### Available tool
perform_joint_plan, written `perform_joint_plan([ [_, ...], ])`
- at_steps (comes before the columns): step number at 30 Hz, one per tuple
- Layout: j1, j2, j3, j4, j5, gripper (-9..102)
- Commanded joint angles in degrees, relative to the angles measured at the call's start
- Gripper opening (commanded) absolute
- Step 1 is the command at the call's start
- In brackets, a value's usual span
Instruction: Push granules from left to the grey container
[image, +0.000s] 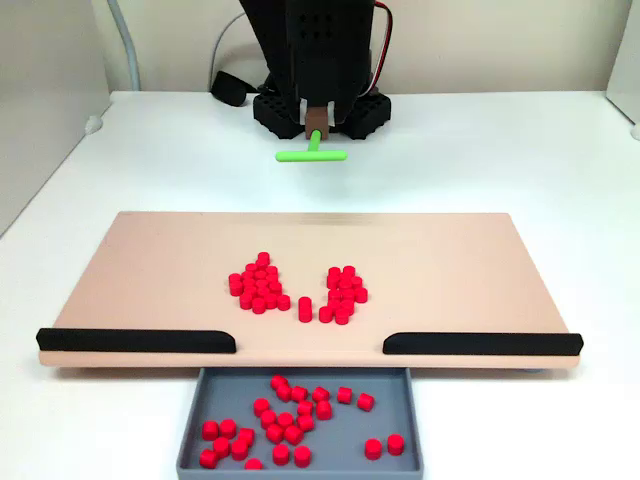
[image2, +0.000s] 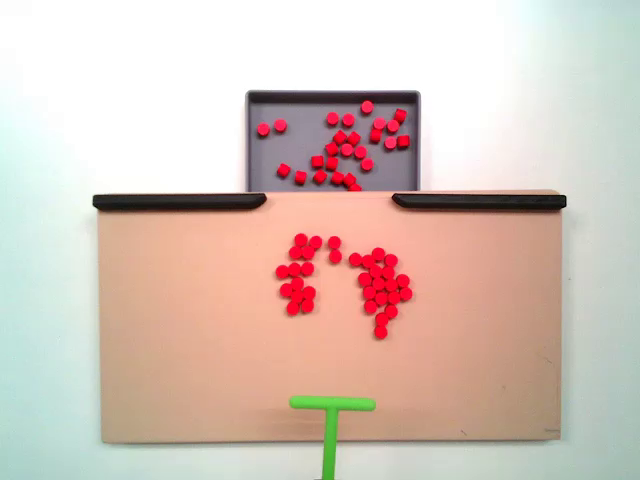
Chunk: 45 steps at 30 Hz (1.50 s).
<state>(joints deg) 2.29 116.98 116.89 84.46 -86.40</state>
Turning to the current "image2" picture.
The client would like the grey tray container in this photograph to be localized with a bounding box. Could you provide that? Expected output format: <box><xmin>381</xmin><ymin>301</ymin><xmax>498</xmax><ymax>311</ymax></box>
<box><xmin>244</xmin><ymin>89</ymin><xmax>423</xmax><ymax>193</ymax></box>

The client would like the black board edge rail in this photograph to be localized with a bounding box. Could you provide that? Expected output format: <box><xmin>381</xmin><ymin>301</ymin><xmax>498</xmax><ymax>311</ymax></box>
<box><xmin>92</xmin><ymin>193</ymin><xmax>268</xmax><ymax>212</ymax></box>
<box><xmin>391</xmin><ymin>192</ymin><xmax>568</xmax><ymax>211</ymax></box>

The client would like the beige flat board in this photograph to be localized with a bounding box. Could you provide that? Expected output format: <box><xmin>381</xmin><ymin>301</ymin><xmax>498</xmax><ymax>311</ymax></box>
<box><xmin>94</xmin><ymin>188</ymin><xmax>567</xmax><ymax>445</ymax></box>

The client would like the green T-shaped pusher tool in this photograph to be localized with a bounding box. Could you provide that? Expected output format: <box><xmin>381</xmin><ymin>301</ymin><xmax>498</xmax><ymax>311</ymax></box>
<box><xmin>288</xmin><ymin>394</ymin><xmax>378</xmax><ymax>480</ymax></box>

